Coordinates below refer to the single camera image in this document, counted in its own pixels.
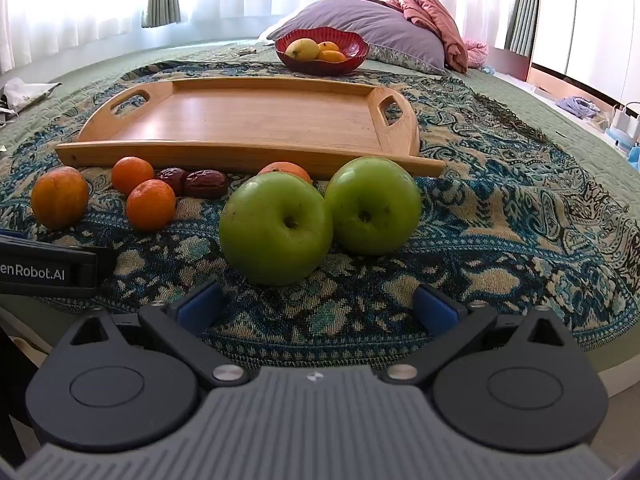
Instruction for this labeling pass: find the purple pillow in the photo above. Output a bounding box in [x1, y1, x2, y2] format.
[257, 0, 448, 77]

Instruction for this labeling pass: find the green quilted bedspread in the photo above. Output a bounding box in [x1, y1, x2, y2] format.
[0, 35, 640, 311]

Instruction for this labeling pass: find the wooden tray with handles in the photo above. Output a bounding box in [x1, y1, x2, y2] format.
[55, 76, 447, 179]

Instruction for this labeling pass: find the green apple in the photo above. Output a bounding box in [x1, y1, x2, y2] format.
[218, 172, 334, 286]
[324, 156, 422, 256]

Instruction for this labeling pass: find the white appliance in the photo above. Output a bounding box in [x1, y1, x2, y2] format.
[605, 102, 640, 151]

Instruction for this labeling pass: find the pale blue cloth pile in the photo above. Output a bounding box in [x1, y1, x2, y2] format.
[556, 95, 601, 120]

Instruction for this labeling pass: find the blue paisley blanket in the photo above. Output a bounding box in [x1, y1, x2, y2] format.
[0, 60, 640, 366]

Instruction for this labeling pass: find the pink quilt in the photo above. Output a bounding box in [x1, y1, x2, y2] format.
[392, 0, 471, 73]

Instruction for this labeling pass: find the brown wooden board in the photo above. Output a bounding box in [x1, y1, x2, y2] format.
[492, 47, 531, 81]

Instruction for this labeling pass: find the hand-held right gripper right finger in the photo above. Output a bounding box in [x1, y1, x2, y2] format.
[379, 284, 585, 387]

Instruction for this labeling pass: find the white wardrobe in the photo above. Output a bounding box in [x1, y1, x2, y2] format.
[530, 0, 640, 106]

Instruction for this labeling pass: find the mandarin orange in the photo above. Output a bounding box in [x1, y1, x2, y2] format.
[257, 161, 313, 184]
[111, 156, 155, 196]
[126, 179, 177, 232]

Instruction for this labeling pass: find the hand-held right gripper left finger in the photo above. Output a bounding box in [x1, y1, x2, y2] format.
[52, 280, 249, 390]

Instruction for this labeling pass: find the red ribbed bowl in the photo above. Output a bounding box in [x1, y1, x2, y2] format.
[275, 26, 371, 75]

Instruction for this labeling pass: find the yellow pear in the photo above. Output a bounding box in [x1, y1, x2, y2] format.
[285, 38, 321, 62]

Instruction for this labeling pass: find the red date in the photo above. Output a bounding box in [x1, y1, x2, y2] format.
[182, 170, 230, 199]
[155, 167, 190, 196]

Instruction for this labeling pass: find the crumpled white paper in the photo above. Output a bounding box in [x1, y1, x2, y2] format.
[0, 77, 61, 123]

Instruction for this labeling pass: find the white sheer curtain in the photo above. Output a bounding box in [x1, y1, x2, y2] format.
[0, 0, 521, 76]

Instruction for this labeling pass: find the pink cloth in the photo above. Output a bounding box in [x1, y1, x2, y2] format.
[462, 40, 488, 66]

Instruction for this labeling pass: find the large orange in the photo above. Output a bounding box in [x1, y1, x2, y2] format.
[31, 166, 90, 231]

